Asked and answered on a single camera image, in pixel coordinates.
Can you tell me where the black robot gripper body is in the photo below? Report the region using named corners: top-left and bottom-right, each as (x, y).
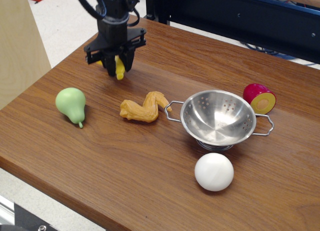
top-left (84, 18), bottom-right (147, 64)

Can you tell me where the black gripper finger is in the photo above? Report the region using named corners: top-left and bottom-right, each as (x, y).
top-left (103, 51), bottom-right (116, 77)
top-left (119, 48), bottom-right (135, 72)

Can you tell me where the yellow toy banana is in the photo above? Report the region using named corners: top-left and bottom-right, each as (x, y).
top-left (96, 55), bottom-right (126, 81)

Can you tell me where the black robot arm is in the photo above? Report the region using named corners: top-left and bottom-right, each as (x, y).
top-left (84, 0), bottom-right (147, 80)

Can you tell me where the small steel colander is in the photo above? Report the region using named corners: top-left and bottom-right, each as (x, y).
top-left (164, 90), bottom-right (275, 152)

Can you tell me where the green toy pear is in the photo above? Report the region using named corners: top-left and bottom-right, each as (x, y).
top-left (55, 87), bottom-right (86, 129)

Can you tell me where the tan toy chicken wing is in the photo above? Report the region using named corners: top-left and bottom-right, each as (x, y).
top-left (119, 91), bottom-right (169, 123)

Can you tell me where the light plywood panel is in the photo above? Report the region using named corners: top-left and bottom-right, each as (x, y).
top-left (0, 0), bottom-right (51, 108)

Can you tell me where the red halved toy fruit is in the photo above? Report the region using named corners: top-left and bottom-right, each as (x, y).
top-left (242, 83), bottom-right (277, 115)

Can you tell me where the white toy egg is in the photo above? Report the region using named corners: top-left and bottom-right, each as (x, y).
top-left (194, 153), bottom-right (234, 192)

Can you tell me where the black braided cable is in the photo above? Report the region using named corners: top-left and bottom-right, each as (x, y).
top-left (71, 0), bottom-right (107, 21)

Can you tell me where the blue cable bundle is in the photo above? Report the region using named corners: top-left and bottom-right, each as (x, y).
top-left (239, 40), bottom-right (316, 67)

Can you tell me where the dark blue metal frame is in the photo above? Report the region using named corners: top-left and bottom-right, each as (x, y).
top-left (146, 0), bottom-right (320, 63)

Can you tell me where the black metal base bracket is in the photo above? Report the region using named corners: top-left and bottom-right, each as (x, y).
top-left (0, 203), bottom-right (57, 231)

